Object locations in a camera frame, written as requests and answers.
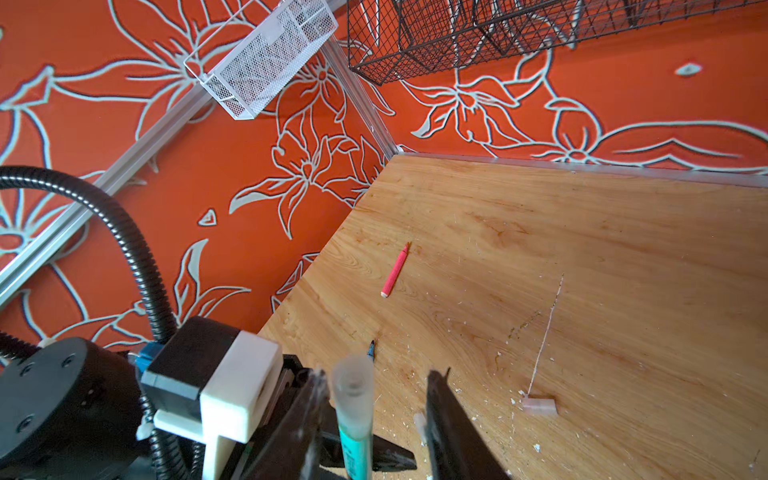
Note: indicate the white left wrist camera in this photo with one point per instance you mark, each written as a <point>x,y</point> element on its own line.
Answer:
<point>211,384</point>

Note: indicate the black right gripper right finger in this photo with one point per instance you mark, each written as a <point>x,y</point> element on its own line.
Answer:
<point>456,448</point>

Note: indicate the black wire basket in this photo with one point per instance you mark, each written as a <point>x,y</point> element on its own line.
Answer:
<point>388,41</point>

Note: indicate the aluminium frame rails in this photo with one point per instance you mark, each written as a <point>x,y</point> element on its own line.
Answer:
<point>231,209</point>

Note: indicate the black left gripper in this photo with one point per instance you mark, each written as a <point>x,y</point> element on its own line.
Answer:
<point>71,411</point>

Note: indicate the red pen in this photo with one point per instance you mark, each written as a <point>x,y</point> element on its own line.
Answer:
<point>395,272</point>

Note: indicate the pinkish clear pen cap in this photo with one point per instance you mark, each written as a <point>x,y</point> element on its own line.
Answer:
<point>539,406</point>

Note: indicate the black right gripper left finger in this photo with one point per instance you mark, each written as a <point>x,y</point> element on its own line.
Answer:
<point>288,446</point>

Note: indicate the dark green pen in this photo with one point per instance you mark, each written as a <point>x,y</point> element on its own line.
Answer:
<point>357,453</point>

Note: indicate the clear plastic bin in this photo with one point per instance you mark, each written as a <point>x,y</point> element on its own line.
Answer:
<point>247,59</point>

